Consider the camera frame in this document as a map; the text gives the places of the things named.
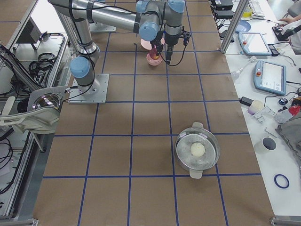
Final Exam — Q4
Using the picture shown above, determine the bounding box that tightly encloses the steel pot with lid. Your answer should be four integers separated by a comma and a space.
175, 122, 221, 179

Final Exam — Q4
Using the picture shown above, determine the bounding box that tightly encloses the blue plate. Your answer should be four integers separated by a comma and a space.
235, 20, 251, 33

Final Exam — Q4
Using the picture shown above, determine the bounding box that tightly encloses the pink plate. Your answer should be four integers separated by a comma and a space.
140, 38, 165, 51

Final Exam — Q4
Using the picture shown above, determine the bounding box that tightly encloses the blue teach pendant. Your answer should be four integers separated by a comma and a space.
238, 32, 271, 56
253, 60, 286, 96

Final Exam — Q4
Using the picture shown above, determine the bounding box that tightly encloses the steel mixing bowl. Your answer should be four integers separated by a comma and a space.
32, 93, 61, 110

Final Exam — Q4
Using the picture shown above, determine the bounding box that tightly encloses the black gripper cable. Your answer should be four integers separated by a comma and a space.
162, 23, 191, 66

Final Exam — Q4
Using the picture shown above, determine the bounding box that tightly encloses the near blue teach pendant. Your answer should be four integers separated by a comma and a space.
253, 60, 286, 96

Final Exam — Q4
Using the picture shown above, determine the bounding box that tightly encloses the white paper cup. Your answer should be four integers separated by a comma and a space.
254, 137, 277, 154

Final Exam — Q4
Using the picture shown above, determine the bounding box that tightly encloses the blue rubber ring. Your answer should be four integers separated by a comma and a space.
274, 173, 290, 189

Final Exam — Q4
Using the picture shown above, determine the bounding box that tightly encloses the white steamed bun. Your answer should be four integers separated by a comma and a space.
190, 142, 205, 157

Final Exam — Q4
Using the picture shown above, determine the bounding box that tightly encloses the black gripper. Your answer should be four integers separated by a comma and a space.
165, 31, 180, 61
150, 35, 164, 53

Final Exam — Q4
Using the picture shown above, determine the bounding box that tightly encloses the far blue teach pendant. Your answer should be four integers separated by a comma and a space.
238, 32, 271, 56

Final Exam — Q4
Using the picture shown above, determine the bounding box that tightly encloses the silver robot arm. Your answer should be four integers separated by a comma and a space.
164, 0, 185, 64
50, 0, 167, 96

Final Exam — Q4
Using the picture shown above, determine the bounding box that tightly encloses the pink bowl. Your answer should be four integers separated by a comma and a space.
146, 54, 162, 66

